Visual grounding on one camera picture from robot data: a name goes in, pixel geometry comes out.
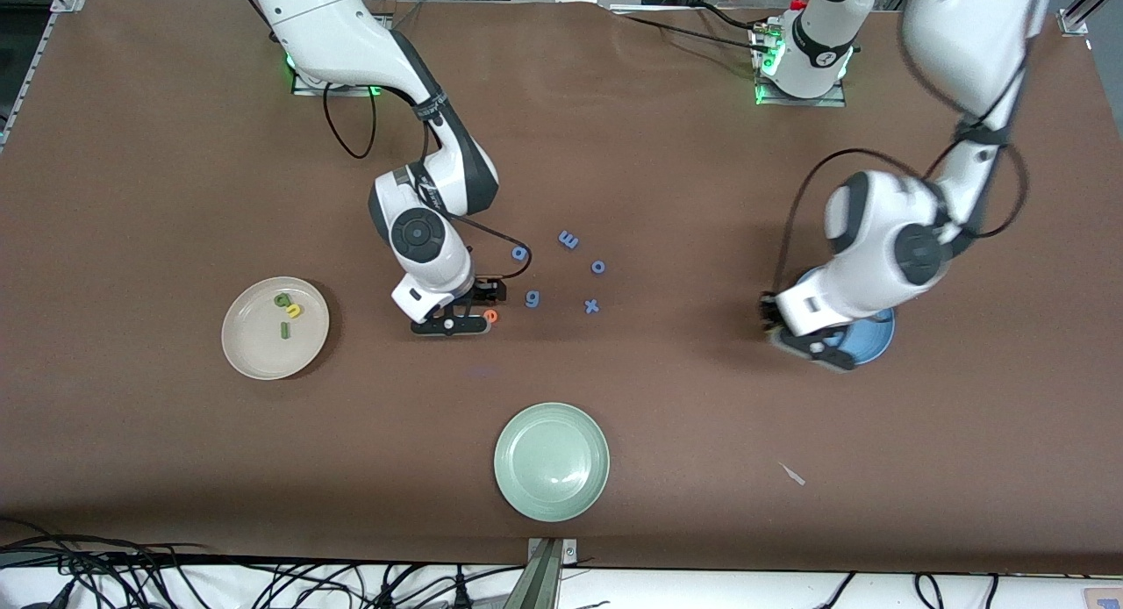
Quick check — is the blue plate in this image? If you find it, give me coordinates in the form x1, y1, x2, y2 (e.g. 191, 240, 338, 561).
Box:
794, 267, 897, 367

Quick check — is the pale green plate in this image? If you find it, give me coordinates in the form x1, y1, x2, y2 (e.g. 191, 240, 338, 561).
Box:
493, 402, 611, 523

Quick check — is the beige plate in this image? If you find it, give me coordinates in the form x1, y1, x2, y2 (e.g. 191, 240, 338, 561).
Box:
221, 276, 331, 381

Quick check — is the brown table cover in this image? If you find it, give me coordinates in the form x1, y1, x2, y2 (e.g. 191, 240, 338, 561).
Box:
0, 0, 1123, 577

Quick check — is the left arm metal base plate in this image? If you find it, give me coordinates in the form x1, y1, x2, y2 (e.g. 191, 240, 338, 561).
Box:
752, 21, 848, 109

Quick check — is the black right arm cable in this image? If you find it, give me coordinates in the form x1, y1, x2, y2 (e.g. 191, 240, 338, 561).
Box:
321, 82, 531, 281

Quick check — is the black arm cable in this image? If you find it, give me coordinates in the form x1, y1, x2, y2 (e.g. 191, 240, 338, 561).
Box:
321, 82, 531, 281
776, 30, 1029, 298

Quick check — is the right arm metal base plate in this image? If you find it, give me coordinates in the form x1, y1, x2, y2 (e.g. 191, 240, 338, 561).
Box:
291, 61, 384, 97

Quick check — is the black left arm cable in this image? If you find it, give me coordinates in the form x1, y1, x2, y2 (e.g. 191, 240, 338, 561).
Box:
776, 30, 1029, 298

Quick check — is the black cable on table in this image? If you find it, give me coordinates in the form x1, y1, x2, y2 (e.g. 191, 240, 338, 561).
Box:
605, 6, 764, 53

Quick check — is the metal camera stand post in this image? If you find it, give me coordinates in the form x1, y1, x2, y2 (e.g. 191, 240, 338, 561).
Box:
504, 537, 578, 609

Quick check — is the black cable tangle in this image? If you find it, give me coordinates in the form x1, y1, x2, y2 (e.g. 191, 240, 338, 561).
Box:
0, 519, 527, 609

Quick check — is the aluminium frame rail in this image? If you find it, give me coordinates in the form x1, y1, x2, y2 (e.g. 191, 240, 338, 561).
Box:
0, 12, 49, 149

